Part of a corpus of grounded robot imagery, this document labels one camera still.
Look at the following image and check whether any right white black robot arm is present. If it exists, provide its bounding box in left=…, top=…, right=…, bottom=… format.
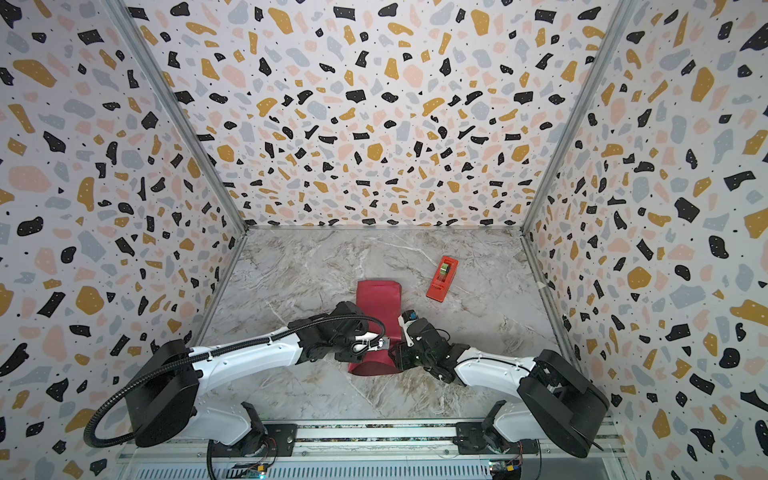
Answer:
left=389, top=311, right=609, bottom=458

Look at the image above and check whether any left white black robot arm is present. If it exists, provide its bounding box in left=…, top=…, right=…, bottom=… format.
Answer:
left=126, top=301, right=389, bottom=452

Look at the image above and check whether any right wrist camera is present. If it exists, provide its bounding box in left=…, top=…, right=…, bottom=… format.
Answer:
left=398, top=310, right=419, bottom=348

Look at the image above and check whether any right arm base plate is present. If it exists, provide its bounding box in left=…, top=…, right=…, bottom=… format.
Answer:
left=452, top=400, right=540, bottom=455

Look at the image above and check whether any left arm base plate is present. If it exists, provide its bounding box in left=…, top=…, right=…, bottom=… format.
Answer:
left=206, top=402, right=298, bottom=460

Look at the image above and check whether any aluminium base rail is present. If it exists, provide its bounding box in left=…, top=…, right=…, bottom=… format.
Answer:
left=116, top=419, right=634, bottom=479

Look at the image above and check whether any black corrugated cable conduit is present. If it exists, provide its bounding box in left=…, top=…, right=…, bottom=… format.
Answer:
left=82, top=313, right=388, bottom=450

